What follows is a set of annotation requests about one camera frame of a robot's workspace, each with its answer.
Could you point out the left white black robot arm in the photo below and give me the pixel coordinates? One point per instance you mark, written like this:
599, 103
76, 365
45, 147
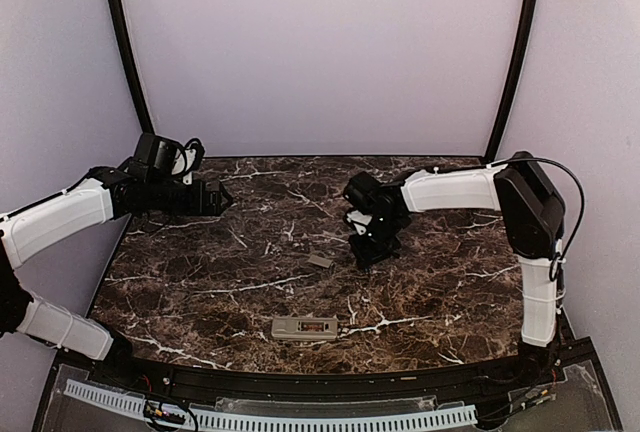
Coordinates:
157, 177

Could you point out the white slotted cable duct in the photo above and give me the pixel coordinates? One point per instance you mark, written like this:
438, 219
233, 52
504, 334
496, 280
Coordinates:
227, 414

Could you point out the right black frame post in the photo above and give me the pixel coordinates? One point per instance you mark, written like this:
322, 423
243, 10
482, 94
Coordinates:
521, 40

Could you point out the left black frame post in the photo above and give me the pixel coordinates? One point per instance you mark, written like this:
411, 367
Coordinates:
129, 66

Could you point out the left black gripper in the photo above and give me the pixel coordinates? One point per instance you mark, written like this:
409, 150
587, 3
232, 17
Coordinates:
212, 208

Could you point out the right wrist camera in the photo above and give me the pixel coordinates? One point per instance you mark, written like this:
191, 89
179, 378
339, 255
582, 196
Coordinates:
359, 222

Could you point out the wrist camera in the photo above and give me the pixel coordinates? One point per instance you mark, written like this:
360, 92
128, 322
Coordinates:
359, 222
187, 160

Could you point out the grey battery cover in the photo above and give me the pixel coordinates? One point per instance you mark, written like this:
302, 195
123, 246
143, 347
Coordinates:
320, 261

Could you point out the black frame post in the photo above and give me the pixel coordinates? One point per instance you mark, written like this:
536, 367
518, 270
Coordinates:
521, 40
129, 66

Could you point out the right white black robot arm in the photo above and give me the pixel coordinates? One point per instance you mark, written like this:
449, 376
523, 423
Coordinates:
532, 211

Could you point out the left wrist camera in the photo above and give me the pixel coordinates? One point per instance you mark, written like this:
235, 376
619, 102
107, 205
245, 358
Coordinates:
187, 160

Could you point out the black front rail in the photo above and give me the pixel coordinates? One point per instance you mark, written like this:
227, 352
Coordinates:
489, 381

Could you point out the grey remote control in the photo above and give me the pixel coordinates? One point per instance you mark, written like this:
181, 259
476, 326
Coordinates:
306, 329

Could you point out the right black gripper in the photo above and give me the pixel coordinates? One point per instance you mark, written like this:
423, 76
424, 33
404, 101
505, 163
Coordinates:
367, 257

